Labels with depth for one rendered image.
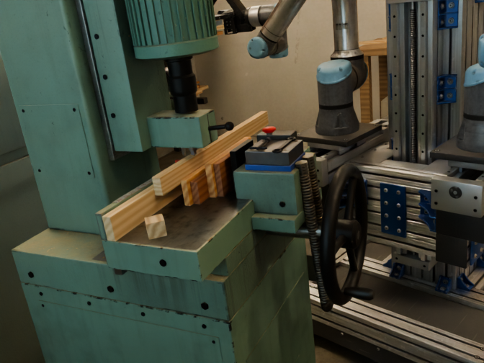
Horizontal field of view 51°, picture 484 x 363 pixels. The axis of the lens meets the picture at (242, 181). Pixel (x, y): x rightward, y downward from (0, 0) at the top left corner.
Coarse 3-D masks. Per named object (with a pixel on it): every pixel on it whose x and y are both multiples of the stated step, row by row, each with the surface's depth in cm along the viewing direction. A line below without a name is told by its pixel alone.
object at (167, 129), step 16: (160, 112) 115; (192, 112) 111; (208, 112) 110; (160, 128) 112; (176, 128) 110; (192, 128) 108; (160, 144) 113; (176, 144) 111; (192, 144) 110; (208, 144) 111
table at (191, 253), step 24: (168, 216) 102; (192, 216) 100; (216, 216) 99; (240, 216) 100; (264, 216) 104; (288, 216) 102; (120, 240) 94; (144, 240) 93; (168, 240) 92; (192, 240) 90; (216, 240) 92; (240, 240) 101; (120, 264) 95; (144, 264) 93; (168, 264) 90; (192, 264) 87; (216, 264) 92
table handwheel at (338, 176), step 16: (336, 176) 97; (352, 176) 105; (336, 192) 95; (352, 192) 106; (336, 208) 93; (352, 208) 106; (304, 224) 108; (320, 224) 107; (336, 224) 93; (352, 224) 103; (336, 240) 100; (352, 240) 102; (320, 256) 94; (352, 256) 109; (352, 272) 112; (336, 288) 96; (336, 304) 101
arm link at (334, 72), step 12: (336, 60) 173; (348, 60) 171; (324, 72) 167; (336, 72) 166; (348, 72) 167; (324, 84) 169; (336, 84) 167; (348, 84) 168; (324, 96) 170; (336, 96) 168; (348, 96) 169
